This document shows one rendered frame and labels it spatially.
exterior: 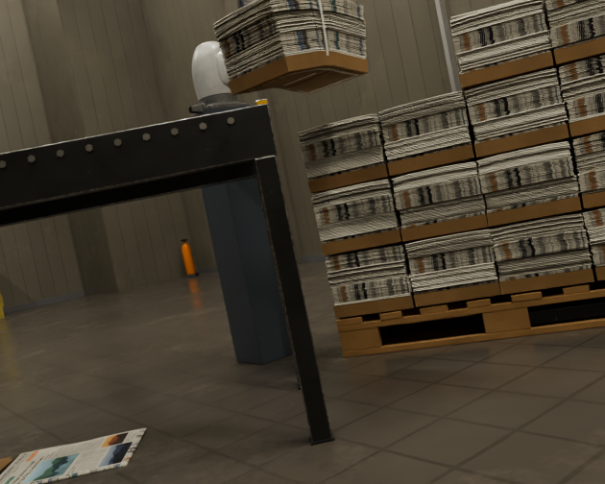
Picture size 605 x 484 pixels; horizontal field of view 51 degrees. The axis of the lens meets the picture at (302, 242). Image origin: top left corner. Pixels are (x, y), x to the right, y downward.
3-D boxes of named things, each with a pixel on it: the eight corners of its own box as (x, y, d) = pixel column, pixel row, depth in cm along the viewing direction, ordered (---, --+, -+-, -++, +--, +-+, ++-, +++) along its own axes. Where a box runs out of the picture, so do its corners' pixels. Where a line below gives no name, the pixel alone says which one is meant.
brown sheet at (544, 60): (465, 101, 242) (463, 89, 242) (544, 82, 233) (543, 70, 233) (460, 87, 206) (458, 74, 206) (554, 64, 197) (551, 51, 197)
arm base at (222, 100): (181, 120, 253) (178, 107, 253) (228, 116, 266) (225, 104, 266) (202, 108, 238) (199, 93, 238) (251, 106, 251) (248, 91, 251)
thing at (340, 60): (309, 94, 226) (308, 82, 226) (368, 73, 204) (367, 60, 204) (275, 87, 215) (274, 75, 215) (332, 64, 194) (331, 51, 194)
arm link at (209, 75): (199, 106, 261) (188, 53, 260) (242, 98, 262) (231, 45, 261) (195, 98, 244) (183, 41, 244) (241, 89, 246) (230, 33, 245)
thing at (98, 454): (147, 429, 188) (146, 425, 188) (127, 466, 160) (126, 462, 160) (21, 456, 186) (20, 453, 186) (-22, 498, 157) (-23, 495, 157)
